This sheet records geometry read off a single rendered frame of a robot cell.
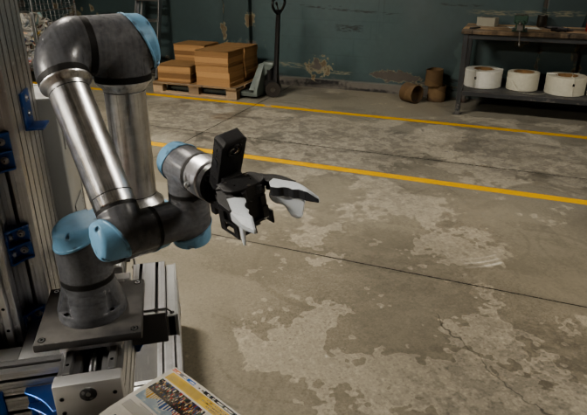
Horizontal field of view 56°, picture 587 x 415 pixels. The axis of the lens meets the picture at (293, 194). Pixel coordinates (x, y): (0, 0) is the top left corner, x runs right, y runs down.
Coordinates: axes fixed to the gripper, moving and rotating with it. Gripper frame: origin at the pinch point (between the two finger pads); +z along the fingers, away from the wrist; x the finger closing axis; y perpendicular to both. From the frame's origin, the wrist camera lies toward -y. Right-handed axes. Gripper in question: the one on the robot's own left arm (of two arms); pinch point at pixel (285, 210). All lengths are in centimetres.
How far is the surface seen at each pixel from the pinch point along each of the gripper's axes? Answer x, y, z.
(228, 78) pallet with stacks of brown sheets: -291, 139, -508
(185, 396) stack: 15.6, 38.9, -16.9
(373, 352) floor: -85, 137, -72
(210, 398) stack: 12.5, 39.4, -13.6
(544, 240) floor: -240, 158, -79
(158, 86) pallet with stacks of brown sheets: -239, 149, -595
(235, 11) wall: -367, 82, -591
